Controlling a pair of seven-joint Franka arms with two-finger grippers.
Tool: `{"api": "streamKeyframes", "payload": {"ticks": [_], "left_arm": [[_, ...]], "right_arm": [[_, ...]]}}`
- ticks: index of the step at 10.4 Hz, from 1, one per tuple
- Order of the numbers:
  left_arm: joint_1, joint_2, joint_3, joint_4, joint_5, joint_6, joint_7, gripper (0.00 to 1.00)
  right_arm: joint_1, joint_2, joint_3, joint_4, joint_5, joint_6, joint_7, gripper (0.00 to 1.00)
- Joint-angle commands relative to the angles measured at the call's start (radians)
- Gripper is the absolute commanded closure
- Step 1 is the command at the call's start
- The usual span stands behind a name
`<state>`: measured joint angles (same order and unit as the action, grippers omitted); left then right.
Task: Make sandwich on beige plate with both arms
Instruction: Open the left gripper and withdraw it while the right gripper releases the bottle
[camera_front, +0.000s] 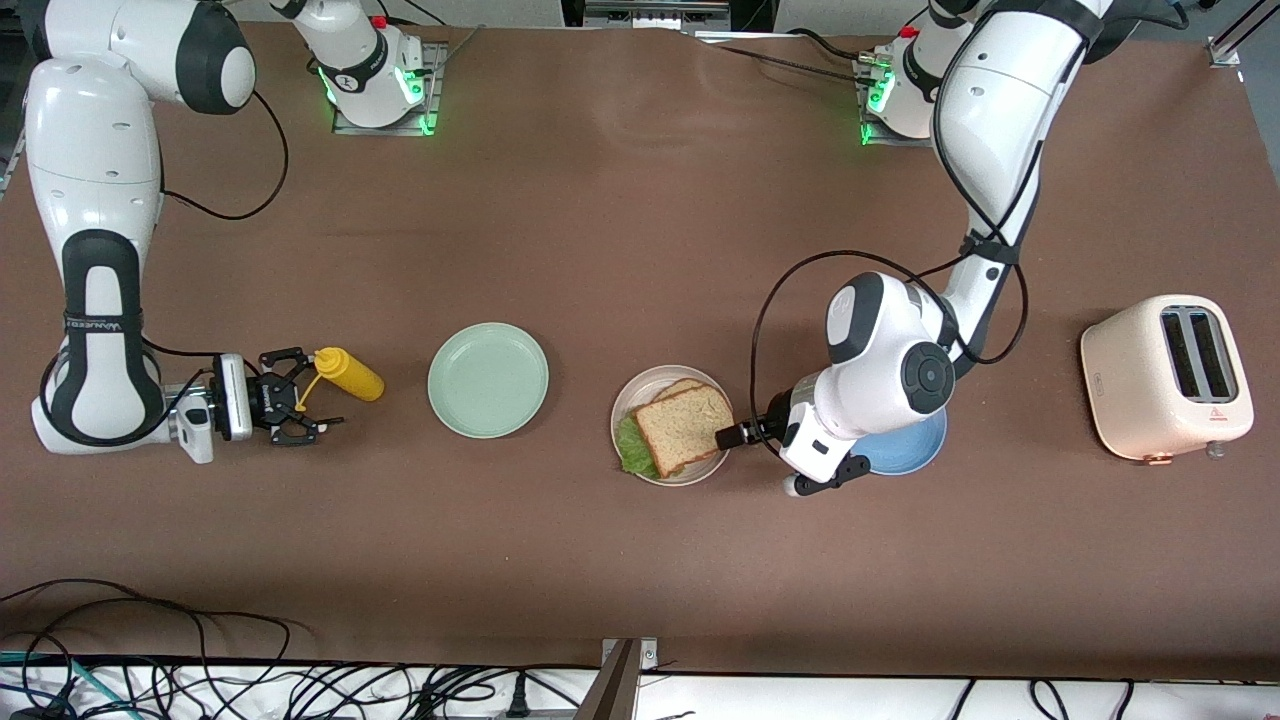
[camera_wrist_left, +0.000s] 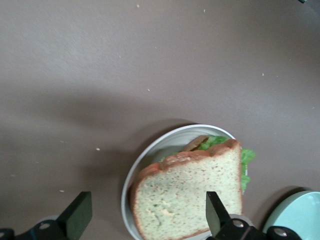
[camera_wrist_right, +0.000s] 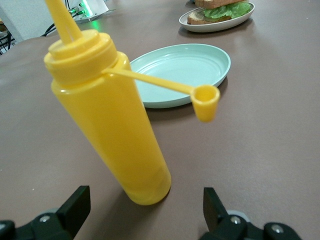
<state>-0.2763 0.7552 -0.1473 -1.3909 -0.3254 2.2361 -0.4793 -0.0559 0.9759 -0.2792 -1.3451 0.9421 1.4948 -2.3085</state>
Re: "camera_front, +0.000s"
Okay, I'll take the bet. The yellow mustard squeeze bottle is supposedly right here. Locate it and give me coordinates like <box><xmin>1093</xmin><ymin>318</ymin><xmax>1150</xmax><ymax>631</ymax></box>
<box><xmin>295</xmin><ymin>346</ymin><xmax>386</xmax><ymax>414</ymax></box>

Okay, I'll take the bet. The green lettuce leaf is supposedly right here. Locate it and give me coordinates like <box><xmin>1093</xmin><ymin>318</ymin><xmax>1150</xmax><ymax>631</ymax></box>
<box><xmin>615</xmin><ymin>415</ymin><xmax>661</xmax><ymax>478</ymax></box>

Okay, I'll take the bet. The beige plate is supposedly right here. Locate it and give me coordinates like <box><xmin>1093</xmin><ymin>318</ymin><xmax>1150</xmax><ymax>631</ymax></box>
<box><xmin>610</xmin><ymin>365</ymin><xmax>736</xmax><ymax>488</ymax></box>

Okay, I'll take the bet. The blue plate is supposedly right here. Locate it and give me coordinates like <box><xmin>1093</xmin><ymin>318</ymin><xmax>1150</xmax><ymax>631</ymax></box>
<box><xmin>860</xmin><ymin>408</ymin><xmax>948</xmax><ymax>477</ymax></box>

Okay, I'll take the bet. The green plate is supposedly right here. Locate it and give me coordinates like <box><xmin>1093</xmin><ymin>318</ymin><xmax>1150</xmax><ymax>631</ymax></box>
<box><xmin>427</xmin><ymin>322</ymin><xmax>550</xmax><ymax>440</ymax></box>

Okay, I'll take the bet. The aluminium profile bar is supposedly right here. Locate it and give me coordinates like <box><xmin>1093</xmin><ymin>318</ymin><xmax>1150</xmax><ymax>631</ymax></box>
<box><xmin>573</xmin><ymin>640</ymin><xmax>641</xmax><ymax>720</ymax></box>

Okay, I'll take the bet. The cream white toaster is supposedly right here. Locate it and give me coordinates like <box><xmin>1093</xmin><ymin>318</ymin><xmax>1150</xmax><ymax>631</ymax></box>
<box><xmin>1080</xmin><ymin>294</ymin><xmax>1254</xmax><ymax>463</ymax></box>

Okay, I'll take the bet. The black equipment rack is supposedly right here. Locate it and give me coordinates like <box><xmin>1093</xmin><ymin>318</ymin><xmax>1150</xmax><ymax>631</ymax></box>
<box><xmin>560</xmin><ymin>0</ymin><xmax>776</xmax><ymax>33</ymax></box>

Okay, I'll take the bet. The small metal corner bracket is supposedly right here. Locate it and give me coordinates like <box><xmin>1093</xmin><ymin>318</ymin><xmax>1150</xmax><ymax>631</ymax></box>
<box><xmin>600</xmin><ymin>637</ymin><xmax>660</xmax><ymax>673</ymax></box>

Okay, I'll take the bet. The long black looping cable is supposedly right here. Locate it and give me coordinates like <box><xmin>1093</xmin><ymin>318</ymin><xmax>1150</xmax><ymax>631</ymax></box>
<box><xmin>0</xmin><ymin>578</ymin><xmax>293</xmax><ymax>666</ymax></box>

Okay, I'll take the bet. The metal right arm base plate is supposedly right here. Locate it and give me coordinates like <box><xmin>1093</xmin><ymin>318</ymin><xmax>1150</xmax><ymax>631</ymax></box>
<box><xmin>330</xmin><ymin>40</ymin><xmax>447</xmax><ymax>137</ymax></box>

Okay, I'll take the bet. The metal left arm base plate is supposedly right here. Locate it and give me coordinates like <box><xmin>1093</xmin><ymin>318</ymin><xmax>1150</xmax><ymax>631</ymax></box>
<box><xmin>853</xmin><ymin>55</ymin><xmax>946</xmax><ymax>150</ymax></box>

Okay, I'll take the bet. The teal cable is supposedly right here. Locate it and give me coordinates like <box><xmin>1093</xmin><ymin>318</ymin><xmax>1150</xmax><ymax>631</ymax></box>
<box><xmin>0</xmin><ymin>650</ymin><xmax>136</xmax><ymax>720</ymax></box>

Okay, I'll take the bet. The grey metal side rail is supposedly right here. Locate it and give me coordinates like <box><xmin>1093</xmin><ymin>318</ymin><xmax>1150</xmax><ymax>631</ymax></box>
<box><xmin>0</xmin><ymin>120</ymin><xmax>31</xmax><ymax>206</ymax></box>

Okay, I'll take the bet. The aluminium frame corner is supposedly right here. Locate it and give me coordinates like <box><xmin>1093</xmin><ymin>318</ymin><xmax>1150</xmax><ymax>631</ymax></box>
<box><xmin>1205</xmin><ymin>0</ymin><xmax>1280</xmax><ymax>69</ymax></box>

